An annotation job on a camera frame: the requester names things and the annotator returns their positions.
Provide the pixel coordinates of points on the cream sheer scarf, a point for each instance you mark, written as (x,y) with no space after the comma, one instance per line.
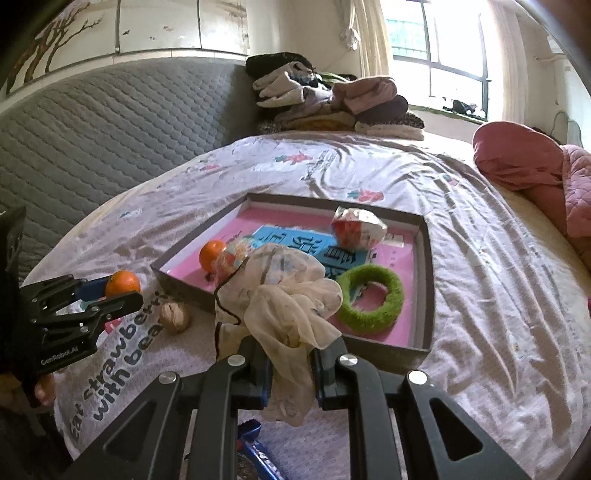
(286,314)

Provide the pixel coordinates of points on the red white wrapped packet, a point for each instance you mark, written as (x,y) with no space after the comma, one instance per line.
(355,230)

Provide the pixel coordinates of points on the dark cloth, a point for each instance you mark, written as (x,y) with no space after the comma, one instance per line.
(464,107)

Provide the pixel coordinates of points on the person's left hand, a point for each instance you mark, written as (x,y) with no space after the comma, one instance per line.
(45,392)

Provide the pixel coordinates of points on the brown walnut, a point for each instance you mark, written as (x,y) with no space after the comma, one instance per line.
(175,318)

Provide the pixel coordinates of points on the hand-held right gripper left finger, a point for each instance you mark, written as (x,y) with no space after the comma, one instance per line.
(266,385)

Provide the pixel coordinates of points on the small colourful snack packet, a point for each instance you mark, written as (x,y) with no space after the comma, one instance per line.
(233,261)

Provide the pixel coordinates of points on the grey quilted headboard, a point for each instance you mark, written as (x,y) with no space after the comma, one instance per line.
(92,138)

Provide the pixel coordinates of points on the pile of folded clothes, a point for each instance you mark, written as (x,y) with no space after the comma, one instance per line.
(323,97)

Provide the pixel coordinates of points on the cream curtain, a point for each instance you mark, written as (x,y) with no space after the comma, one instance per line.
(369,37)

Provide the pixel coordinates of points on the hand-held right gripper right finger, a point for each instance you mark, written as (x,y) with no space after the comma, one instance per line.
(316,376)

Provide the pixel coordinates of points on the orange mandarin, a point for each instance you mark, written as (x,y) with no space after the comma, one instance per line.
(210,256)
(122,284)

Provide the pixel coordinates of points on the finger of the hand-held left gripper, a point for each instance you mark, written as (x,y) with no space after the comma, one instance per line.
(115,308)
(94,287)

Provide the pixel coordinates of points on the tree mural wall panel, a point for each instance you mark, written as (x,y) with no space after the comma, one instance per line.
(46,41)

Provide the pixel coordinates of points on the grey shallow box tray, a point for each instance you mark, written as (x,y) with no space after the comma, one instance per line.
(184,284)

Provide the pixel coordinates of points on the window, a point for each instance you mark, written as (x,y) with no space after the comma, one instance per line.
(457,37)

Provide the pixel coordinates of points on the floral printed bed sheet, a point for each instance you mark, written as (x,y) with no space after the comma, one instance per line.
(485,323)

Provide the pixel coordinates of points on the blue snack packet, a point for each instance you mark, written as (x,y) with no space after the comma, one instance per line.
(251,445)

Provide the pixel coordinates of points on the pink quilt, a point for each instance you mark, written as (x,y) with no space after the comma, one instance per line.
(517,161)

